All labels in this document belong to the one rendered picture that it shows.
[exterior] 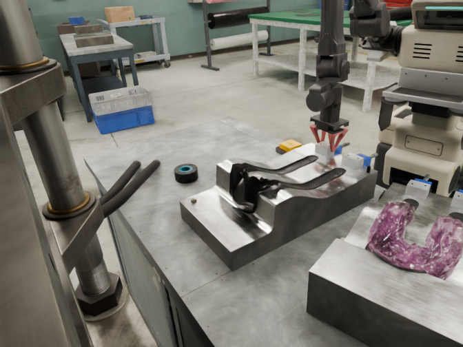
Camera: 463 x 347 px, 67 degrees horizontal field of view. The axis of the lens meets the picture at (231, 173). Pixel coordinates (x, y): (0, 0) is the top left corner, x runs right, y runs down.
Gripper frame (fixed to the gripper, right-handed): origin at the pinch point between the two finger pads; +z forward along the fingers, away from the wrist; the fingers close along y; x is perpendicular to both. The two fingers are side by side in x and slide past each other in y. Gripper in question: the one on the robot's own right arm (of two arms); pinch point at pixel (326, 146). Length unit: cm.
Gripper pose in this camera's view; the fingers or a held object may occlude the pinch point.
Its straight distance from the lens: 114.9
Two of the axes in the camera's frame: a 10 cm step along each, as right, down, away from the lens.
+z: 0.5, 8.7, 4.9
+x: 8.3, -3.1, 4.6
